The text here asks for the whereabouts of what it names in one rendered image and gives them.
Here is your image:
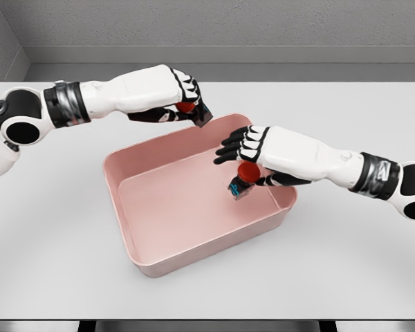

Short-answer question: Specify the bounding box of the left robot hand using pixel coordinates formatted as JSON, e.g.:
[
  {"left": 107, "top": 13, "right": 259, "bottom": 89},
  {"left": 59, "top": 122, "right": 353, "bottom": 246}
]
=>
[{"left": 119, "top": 64, "right": 208, "bottom": 123}]

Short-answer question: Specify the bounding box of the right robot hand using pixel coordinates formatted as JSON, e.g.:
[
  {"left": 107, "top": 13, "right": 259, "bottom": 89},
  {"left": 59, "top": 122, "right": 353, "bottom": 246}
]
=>
[{"left": 213, "top": 124, "right": 321, "bottom": 189}]

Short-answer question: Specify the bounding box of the red button industrial switch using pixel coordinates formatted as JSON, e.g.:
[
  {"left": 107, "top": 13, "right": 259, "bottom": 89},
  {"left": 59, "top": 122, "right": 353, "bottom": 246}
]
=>
[
  {"left": 227, "top": 162, "right": 261, "bottom": 201},
  {"left": 176, "top": 100, "right": 214, "bottom": 129}
]

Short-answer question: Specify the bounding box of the pink rectangular basket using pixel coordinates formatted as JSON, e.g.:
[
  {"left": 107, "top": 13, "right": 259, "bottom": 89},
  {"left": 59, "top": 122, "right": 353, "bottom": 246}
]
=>
[{"left": 102, "top": 113, "right": 298, "bottom": 279}]

